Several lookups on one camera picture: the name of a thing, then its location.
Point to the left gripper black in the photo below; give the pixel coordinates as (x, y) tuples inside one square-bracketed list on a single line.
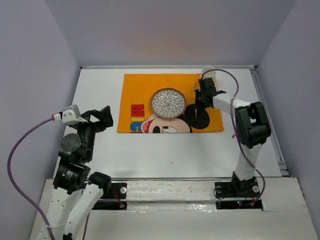
[(106, 118)]

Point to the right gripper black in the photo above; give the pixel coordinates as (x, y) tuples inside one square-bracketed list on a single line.
[(199, 105)]

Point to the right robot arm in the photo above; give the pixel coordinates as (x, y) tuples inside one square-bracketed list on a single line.
[(252, 129)]

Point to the yellow Mickey Mouse cloth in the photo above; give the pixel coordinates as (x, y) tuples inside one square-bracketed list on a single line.
[(136, 114)]

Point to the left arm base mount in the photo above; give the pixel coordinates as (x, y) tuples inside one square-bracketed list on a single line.
[(115, 199)]

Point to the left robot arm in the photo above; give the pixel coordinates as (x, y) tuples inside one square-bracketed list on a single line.
[(76, 190)]

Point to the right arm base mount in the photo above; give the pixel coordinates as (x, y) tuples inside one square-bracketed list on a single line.
[(227, 199)]

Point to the copper knife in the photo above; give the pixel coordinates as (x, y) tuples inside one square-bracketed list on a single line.
[(196, 99)]

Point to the white ceramic mug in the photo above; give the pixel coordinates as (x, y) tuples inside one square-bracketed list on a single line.
[(209, 72)]

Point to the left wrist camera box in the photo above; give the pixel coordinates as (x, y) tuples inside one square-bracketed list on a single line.
[(71, 116)]

